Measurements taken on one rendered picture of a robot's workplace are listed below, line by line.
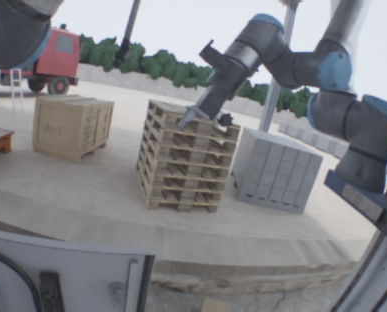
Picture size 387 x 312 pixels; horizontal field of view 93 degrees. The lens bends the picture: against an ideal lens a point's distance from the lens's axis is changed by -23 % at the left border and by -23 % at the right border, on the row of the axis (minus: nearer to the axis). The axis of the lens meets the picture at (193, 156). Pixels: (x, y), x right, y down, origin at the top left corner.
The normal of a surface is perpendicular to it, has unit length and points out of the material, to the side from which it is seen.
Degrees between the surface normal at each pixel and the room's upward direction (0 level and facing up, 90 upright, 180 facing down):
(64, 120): 90
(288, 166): 90
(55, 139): 90
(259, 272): 90
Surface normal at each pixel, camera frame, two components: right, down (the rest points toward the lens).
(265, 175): -0.07, 0.24
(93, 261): 0.31, 0.32
